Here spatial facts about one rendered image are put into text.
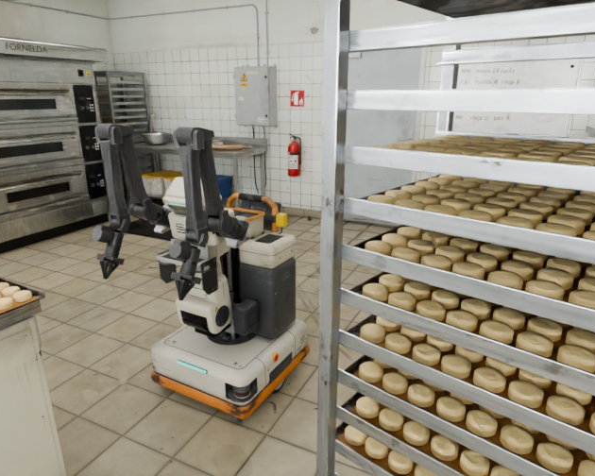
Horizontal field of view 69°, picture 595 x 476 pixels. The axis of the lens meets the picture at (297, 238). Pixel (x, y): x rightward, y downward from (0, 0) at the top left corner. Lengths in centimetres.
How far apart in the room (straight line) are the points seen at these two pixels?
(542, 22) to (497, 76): 437
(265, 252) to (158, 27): 509
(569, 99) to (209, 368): 191
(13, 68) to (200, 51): 226
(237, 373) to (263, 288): 43
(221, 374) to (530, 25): 188
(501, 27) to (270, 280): 173
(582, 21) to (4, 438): 175
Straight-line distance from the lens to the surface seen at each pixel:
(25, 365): 169
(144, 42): 700
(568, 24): 65
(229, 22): 613
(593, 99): 64
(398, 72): 521
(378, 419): 101
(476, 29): 68
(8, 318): 162
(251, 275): 224
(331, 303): 83
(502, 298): 71
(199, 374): 227
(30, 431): 181
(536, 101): 65
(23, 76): 533
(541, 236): 67
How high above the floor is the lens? 151
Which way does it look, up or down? 18 degrees down
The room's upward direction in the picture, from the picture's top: straight up
